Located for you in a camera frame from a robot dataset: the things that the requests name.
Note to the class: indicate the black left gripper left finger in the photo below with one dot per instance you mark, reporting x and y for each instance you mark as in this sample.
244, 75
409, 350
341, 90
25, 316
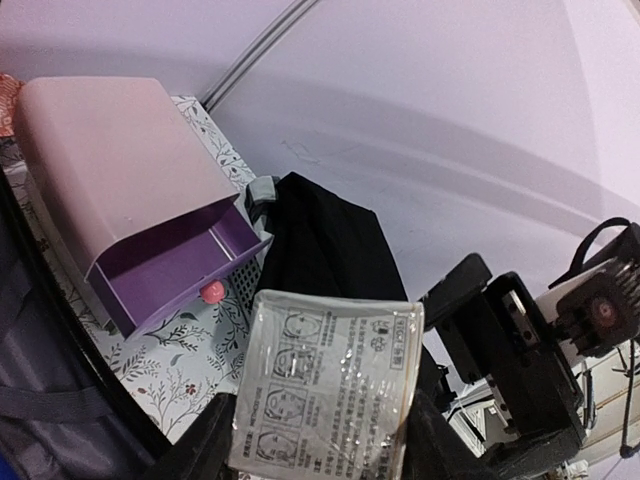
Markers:
202, 452

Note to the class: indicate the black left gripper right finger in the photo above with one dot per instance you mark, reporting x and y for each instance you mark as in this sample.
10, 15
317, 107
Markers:
434, 451

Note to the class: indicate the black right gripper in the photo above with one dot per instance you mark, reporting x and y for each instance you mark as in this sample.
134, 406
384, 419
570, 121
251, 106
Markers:
526, 347

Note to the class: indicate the clear packaged face mask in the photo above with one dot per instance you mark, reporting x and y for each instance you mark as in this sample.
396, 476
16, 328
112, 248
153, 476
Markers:
326, 388

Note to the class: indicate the yellow Pikachu suitcase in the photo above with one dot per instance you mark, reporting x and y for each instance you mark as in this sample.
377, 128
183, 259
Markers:
57, 419

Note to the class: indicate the white plastic basket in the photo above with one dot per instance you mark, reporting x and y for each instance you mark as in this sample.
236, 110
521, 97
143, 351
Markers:
245, 260

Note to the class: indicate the pink purple drawer box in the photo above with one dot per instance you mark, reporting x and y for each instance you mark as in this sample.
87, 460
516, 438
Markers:
145, 216

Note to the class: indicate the floral table mat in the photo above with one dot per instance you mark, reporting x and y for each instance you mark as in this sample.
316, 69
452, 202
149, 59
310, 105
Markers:
173, 369

